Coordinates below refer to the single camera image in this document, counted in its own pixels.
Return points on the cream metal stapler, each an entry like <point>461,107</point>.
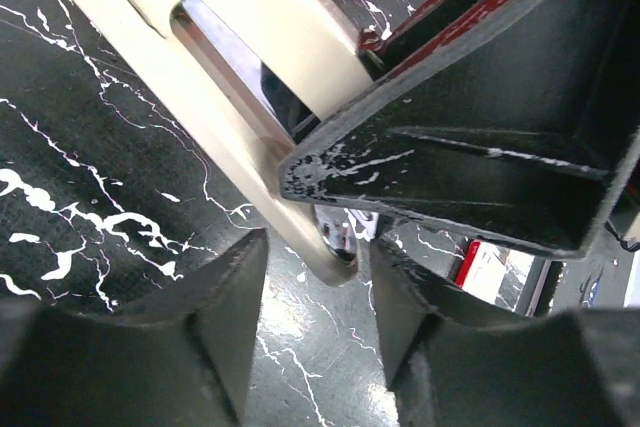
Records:
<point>308,44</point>

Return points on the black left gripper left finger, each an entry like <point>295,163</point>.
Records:
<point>180,356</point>

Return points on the red staple box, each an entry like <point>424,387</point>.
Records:
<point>507,278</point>

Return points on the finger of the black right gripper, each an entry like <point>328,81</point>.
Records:
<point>435,24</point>
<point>522,131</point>

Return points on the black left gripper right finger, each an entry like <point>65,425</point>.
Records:
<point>452,359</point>

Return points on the black marble pattern mat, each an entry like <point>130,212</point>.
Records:
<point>106,198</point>

